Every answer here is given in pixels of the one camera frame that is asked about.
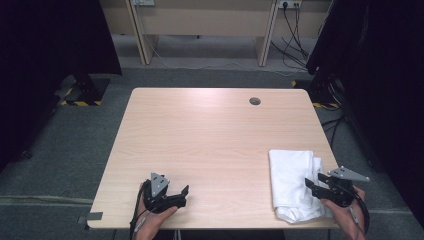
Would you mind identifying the left hand-held gripper black cable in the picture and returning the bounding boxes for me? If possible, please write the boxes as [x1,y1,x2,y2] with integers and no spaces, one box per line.
[129,181,150,240]

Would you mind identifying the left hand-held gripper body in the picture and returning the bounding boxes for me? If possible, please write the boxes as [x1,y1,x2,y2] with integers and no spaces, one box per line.
[141,172,184,214]

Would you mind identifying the white wall socket with plugs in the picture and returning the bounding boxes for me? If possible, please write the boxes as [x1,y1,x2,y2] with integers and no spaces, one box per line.
[278,0,303,9]

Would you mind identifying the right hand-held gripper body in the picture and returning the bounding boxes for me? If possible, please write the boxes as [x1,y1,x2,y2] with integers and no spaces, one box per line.
[318,165,371,208]

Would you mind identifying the white printed t-shirt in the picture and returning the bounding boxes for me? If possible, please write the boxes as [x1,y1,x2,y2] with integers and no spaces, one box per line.
[268,149,334,224]

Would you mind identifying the black floor cable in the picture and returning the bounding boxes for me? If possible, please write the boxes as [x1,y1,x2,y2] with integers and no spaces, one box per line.
[321,114,348,149]

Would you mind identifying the right hand-held gripper black cable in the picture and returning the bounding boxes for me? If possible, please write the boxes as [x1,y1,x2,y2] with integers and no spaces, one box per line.
[348,192,371,235]

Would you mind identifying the person's right hand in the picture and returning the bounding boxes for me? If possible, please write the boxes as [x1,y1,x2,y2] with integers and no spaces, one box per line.
[320,185,367,234]

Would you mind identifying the black curtain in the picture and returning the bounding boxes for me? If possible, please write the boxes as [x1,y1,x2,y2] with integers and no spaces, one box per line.
[306,0,424,228]
[0,0,124,171]

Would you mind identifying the black power cable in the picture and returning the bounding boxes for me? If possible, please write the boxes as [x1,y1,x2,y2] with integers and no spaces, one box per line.
[270,2,309,70]
[293,2,311,62]

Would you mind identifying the black stand base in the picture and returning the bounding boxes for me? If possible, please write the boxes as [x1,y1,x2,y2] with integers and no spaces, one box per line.
[308,74,348,108]
[54,73,111,107]

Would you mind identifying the person's left hand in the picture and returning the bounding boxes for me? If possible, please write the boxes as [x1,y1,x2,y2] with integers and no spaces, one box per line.
[134,181,179,234]

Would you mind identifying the grey tape piece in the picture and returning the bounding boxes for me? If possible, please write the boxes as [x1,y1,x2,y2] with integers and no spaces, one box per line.
[77,211,104,225]

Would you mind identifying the hand-held gripper black cable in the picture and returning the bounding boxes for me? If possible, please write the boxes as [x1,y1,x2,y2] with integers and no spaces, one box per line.
[348,192,371,235]
[129,181,150,240]

